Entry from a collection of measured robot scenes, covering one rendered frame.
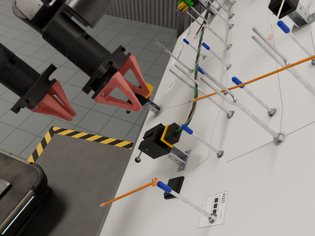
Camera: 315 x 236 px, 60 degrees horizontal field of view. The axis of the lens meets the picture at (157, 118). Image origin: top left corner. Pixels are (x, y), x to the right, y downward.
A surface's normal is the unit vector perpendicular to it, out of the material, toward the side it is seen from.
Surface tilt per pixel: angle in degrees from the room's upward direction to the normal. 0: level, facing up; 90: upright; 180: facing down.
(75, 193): 0
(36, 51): 0
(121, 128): 0
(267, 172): 53
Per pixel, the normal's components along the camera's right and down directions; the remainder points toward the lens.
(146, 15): -0.40, 0.65
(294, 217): -0.77, -0.56
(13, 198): 0.00, -0.70
